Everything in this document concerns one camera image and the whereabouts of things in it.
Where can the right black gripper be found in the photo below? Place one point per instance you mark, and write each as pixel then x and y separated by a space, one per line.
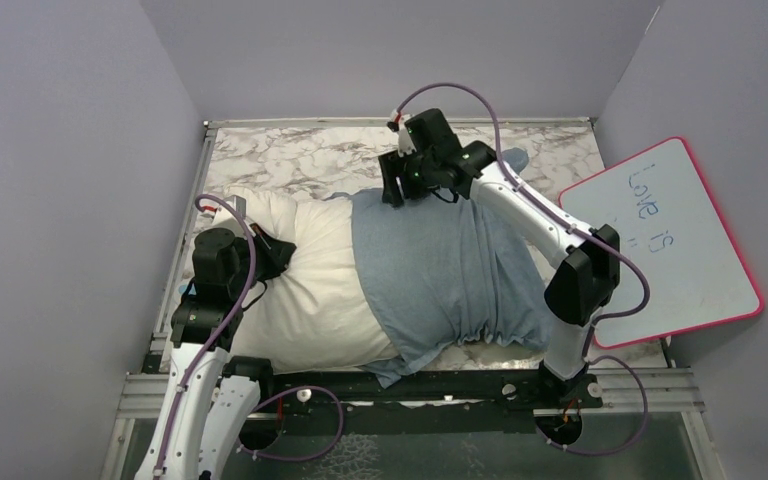
pixel 394 166

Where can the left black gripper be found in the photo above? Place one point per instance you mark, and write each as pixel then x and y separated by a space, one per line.
pixel 278 253

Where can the white pillow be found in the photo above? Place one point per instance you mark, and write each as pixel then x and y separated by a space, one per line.
pixel 314 315

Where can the patchwork and blue pillowcase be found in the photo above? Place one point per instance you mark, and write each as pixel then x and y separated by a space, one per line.
pixel 436 274

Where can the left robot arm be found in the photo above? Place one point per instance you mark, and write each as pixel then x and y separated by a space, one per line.
pixel 210 393

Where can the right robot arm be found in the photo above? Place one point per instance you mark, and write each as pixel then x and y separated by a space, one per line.
pixel 429 157

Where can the pink framed whiteboard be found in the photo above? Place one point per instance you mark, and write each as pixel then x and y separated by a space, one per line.
pixel 671 228

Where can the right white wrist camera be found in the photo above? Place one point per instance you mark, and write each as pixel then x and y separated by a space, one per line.
pixel 397 124

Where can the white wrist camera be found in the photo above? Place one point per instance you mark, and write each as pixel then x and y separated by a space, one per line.
pixel 229 214
pixel 397 124

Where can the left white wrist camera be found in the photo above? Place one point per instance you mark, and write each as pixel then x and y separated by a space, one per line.
pixel 229 214

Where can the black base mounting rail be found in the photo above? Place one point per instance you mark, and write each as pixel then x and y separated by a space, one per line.
pixel 429 402

